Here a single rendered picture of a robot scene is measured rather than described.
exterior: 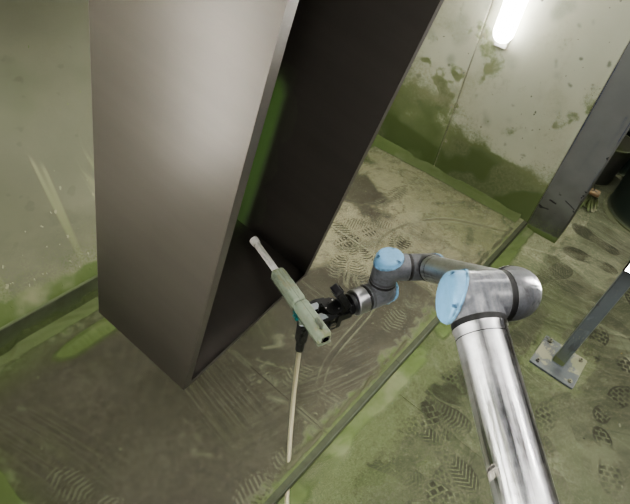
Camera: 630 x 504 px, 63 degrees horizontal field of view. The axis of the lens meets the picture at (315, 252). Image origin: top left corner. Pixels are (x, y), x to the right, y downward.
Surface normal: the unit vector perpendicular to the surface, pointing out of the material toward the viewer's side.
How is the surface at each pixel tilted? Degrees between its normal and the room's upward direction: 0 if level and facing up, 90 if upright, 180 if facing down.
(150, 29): 90
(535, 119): 90
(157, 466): 0
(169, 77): 90
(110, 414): 0
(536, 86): 90
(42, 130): 57
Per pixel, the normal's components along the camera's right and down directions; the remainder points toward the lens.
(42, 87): 0.70, 0.05
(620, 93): -0.65, 0.47
